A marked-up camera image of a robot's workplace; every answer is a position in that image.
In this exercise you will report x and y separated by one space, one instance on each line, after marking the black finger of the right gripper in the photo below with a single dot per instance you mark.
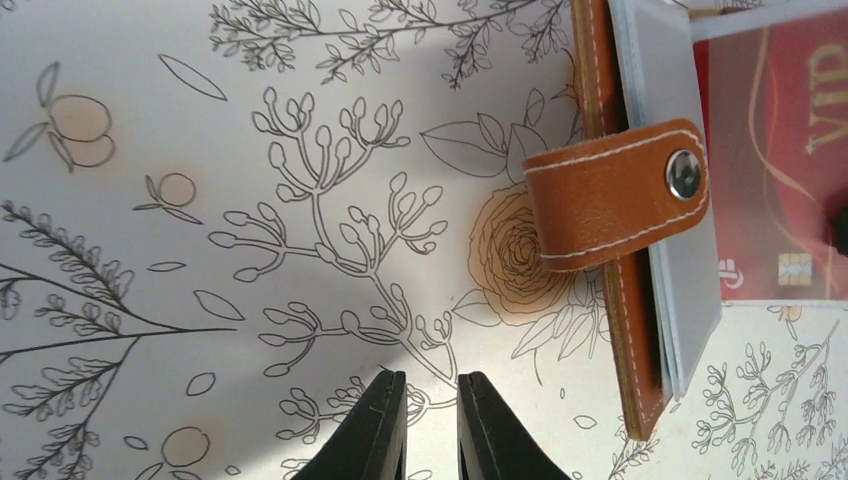
837 228

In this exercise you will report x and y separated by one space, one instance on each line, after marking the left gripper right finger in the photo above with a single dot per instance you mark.
493 444

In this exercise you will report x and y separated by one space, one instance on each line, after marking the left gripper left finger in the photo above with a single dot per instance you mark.
370 443

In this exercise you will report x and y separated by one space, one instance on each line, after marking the red VIP card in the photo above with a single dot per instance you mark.
773 84

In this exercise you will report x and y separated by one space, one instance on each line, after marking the brown leather card holder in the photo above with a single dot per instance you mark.
634 197

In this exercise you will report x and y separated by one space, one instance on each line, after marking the floral patterned table mat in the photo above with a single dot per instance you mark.
220 220

